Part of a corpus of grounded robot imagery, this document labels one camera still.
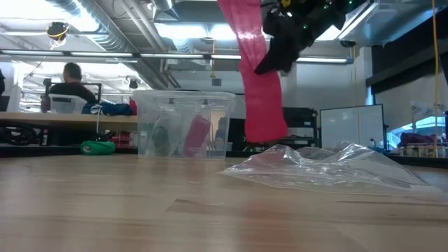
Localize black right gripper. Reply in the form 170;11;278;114
253;9;316;76

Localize blue cloth bag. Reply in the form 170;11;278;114
80;101;134;118

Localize row of small jars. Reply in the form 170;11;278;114
398;144;448;159

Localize black monitor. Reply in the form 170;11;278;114
226;118;246;153

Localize red storage bins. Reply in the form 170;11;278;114
109;129;135;149

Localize wooden workbench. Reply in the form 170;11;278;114
0;111;139;132

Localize clear plastic storage box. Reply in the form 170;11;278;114
132;90;237;159

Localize black camera rig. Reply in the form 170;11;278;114
42;77;104;114

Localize black aluminium table frame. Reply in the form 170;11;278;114
0;144;448;169

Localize clear plastic zip bag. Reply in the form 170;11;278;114
218;141;430;194

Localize bagged green bandage roll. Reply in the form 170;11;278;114
152;124;173;157

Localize red elastic bandage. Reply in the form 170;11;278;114
216;0;289;144

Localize purple bag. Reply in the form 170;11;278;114
398;132;438;148

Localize black shelving unit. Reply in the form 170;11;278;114
281;106;321;148

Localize small red bag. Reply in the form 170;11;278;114
127;97;139;117

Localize bagged red bandage roll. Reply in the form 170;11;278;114
182;114;212;158

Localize person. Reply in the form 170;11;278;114
48;62;99;104

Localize hanging yellow cable reel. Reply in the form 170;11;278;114
45;21;70;49

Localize white cabinet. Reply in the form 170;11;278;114
319;104;386;150

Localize hanging yellow cable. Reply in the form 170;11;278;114
430;0;441;158

